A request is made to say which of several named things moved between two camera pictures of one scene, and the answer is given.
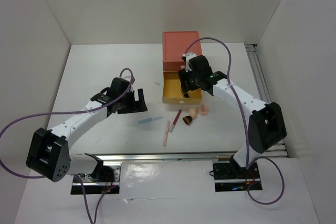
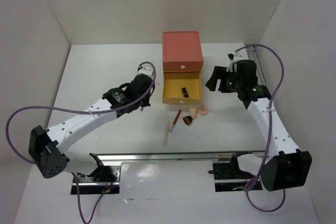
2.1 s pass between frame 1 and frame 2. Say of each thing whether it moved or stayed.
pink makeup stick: stayed
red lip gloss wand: stayed
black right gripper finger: moved
